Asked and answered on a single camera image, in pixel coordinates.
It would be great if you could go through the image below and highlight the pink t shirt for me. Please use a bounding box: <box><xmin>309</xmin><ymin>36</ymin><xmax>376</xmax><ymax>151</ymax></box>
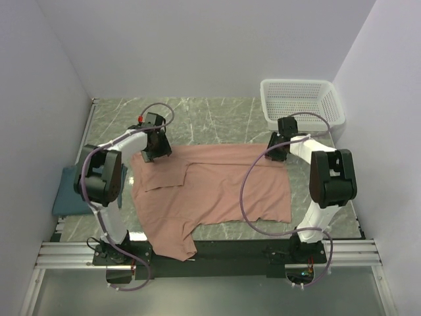
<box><xmin>130</xmin><ymin>144</ymin><xmax>291</xmax><ymax>261</ymax></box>

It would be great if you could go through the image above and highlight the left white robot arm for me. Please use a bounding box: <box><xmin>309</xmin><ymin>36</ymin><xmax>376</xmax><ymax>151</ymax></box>
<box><xmin>74</xmin><ymin>112</ymin><xmax>172</xmax><ymax>265</ymax></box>

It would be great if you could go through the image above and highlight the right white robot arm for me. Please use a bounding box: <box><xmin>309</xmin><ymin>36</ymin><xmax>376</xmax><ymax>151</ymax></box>
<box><xmin>265</xmin><ymin>116</ymin><xmax>357</xmax><ymax>263</ymax></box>

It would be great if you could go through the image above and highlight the white plastic basket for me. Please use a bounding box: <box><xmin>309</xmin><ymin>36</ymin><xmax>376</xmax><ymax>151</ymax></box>
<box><xmin>260</xmin><ymin>79</ymin><xmax>345</xmax><ymax>132</ymax></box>

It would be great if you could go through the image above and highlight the folded blue t shirt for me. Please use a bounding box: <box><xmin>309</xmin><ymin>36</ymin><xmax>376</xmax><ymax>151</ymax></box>
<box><xmin>52</xmin><ymin>164</ymin><xmax>128</xmax><ymax>217</ymax></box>

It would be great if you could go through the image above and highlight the black base beam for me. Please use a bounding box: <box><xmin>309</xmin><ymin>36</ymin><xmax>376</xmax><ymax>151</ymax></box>
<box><xmin>92</xmin><ymin>239</ymin><xmax>332</xmax><ymax>283</ymax></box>

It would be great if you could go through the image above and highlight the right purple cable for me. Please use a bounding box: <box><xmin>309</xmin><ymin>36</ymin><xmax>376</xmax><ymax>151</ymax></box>
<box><xmin>239</xmin><ymin>111</ymin><xmax>334</xmax><ymax>290</ymax></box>

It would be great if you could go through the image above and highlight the purple cable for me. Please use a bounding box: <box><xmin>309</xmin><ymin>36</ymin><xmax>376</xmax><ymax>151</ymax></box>
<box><xmin>239</xmin><ymin>111</ymin><xmax>334</xmax><ymax>290</ymax></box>
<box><xmin>80</xmin><ymin>103</ymin><xmax>175</xmax><ymax>293</ymax></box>

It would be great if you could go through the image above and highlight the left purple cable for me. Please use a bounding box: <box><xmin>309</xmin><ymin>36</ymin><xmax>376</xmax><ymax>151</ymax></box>
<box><xmin>80</xmin><ymin>103</ymin><xmax>175</xmax><ymax>293</ymax></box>

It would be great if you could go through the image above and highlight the aluminium frame rail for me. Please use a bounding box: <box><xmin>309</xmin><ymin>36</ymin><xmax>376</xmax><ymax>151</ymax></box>
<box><xmin>35</xmin><ymin>240</ymin><xmax>382</xmax><ymax>269</ymax></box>

